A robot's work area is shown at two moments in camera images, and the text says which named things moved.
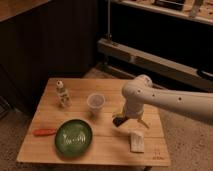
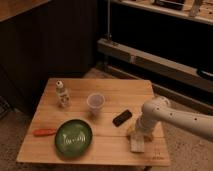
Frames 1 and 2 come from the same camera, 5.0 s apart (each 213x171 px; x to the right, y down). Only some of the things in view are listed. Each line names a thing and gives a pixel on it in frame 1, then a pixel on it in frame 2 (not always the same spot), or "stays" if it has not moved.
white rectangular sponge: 137,142 stays
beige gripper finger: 143,122 → 148,138
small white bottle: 62,94 stays
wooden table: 73,125 stays
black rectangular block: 117,121 stays
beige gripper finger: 121,115 → 131,131
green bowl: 73,138 stays
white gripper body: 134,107 → 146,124
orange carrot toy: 44,132 stays
